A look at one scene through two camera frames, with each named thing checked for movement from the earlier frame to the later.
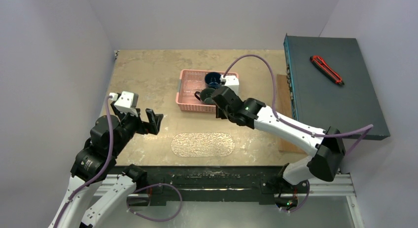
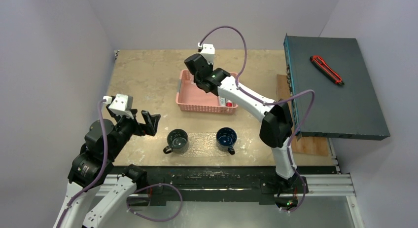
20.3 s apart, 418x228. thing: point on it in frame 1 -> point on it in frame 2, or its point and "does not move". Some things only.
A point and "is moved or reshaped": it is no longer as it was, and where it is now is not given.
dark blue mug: x=213 y=79 is moved or reshaped
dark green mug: x=206 y=95 -> x=178 y=141
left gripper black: x=152 y=117 does not move
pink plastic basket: x=190 y=82 does not move
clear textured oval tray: x=202 y=144 does not move
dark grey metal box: x=330 y=85 does not move
